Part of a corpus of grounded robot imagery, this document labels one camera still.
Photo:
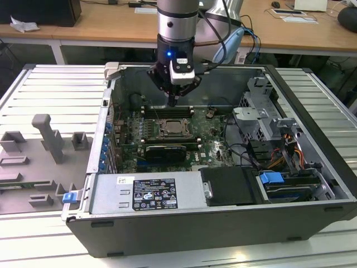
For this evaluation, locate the hard disk in blue carrier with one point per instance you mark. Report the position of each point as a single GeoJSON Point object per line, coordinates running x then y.
{"type": "Point", "coordinates": [270, 178]}

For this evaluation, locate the black plastic shroud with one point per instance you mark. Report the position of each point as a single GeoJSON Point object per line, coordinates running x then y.
{"type": "Point", "coordinates": [228, 187]}

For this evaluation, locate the white paper sheet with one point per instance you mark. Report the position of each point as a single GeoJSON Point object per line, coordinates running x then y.
{"type": "Point", "coordinates": [299, 19]}

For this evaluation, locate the black graphics card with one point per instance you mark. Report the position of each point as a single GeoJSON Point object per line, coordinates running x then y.
{"type": "Point", "coordinates": [166, 153]}

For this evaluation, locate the silver power supply box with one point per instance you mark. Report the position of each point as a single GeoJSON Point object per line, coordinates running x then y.
{"type": "Point", "coordinates": [111, 198]}

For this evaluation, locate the black round fan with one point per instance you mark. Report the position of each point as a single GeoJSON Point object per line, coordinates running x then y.
{"type": "Point", "coordinates": [135, 100]}

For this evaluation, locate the small white adapter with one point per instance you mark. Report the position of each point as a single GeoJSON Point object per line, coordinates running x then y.
{"type": "Point", "coordinates": [241, 59]}

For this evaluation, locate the blue expansion slot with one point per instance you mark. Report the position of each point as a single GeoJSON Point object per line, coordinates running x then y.
{"type": "Point", "coordinates": [142, 162]}

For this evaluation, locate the crumpled white paper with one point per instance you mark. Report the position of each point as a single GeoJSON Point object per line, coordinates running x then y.
{"type": "Point", "coordinates": [23, 25]}

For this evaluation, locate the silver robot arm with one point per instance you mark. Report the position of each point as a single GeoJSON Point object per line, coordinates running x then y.
{"type": "Point", "coordinates": [175, 22]}

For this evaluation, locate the silver metal drive cage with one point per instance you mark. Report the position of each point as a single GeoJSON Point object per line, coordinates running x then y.
{"type": "Point", "coordinates": [251, 114]}

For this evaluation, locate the black computer mouse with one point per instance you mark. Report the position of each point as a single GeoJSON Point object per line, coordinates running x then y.
{"type": "Point", "coordinates": [275, 4]}

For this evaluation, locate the wooden desk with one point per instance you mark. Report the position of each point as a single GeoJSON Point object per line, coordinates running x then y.
{"type": "Point", "coordinates": [97, 25]}
{"type": "Point", "coordinates": [293, 33]}

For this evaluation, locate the black box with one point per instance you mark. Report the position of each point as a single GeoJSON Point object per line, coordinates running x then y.
{"type": "Point", "coordinates": [42, 11]}

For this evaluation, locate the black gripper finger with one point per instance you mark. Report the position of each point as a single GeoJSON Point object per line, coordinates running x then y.
{"type": "Point", "coordinates": [160, 79]}
{"type": "Point", "coordinates": [188, 88]}

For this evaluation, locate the CPU socket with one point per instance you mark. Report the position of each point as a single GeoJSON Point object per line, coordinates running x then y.
{"type": "Point", "coordinates": [175, 135]}

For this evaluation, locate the round coin battery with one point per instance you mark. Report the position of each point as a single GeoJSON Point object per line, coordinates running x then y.
{"type": "Point", "coordinates": [209, 113]}

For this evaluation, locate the black round speaker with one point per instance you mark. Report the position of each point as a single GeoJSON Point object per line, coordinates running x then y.
{"type": "Point", "coordinates": [348, 18]}

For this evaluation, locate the pale blue teach pendant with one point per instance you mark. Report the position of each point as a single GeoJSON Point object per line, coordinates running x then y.
{"type": "Point", "coordinates": [232, 47]}

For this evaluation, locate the white flat device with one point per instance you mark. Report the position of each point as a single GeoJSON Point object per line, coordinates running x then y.
{"type": "Point", "coordinates": [288, 12]}

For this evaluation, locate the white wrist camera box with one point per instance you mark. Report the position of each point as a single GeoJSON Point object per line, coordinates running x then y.
{"type": "Point", "coordinates": [181, 75]}

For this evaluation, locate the green RAM stick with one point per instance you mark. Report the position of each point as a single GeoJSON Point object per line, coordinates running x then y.
{"type": "Point", "coordinates": [16, 184]}

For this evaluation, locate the grey parts rack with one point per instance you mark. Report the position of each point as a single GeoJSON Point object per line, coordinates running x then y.
{"type": "Point", "coordinates": [28, 162]}

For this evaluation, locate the blue slot clip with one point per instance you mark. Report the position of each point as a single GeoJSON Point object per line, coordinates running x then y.
{"type": "Point", "coordinates": [103, 160]}
{"type": "Point", "coordinates": [105, 145]}
{"type": "Point", "coordinates": [107, 128]}

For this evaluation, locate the silver CPU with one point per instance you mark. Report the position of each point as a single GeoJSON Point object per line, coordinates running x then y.
{"type": "Point", "coordinates": [175, 126]}

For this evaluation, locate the blue case latch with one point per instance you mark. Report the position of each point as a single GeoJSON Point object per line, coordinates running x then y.
{"type": "Point", "coordinates": [69, 198]}

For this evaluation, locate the black and grey PC case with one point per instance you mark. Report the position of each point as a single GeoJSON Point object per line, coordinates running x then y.
{"type": "Point", "coordinates": [195, 237]}

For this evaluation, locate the green motherboard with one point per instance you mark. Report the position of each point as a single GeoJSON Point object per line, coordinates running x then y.
{"type": "Point", "coordinates": [206, 145]}

